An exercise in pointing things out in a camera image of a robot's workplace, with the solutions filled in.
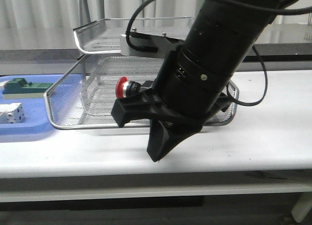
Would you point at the green knife switch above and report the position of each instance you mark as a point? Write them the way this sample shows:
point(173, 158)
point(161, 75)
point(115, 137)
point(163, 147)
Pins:
point(20, 88)

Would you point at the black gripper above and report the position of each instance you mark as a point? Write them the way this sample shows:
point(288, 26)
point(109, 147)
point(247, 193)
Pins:
point(184, 93)

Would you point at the blue plastic tray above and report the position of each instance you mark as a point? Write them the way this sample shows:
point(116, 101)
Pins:
point(35, 118)

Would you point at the red emergency push button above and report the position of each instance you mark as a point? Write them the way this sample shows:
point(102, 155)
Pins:
point(126, 88)

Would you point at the dark stone counter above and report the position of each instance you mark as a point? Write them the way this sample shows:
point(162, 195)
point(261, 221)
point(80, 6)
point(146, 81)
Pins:
point(286, 42)

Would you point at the white circuit breaker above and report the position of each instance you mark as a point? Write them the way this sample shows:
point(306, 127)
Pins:
point(11, 113)

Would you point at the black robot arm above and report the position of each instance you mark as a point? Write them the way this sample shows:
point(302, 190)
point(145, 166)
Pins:
point(228, 29)

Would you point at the white table leg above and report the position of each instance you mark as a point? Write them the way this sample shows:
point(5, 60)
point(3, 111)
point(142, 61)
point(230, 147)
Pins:
point(302, 207)

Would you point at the silver rack frame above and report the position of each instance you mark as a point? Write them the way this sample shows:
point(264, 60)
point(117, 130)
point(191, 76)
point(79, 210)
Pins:
point(83, 11)

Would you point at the silver mesh tray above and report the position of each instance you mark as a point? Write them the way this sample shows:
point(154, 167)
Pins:
point(103, 36)
point(84, 96)

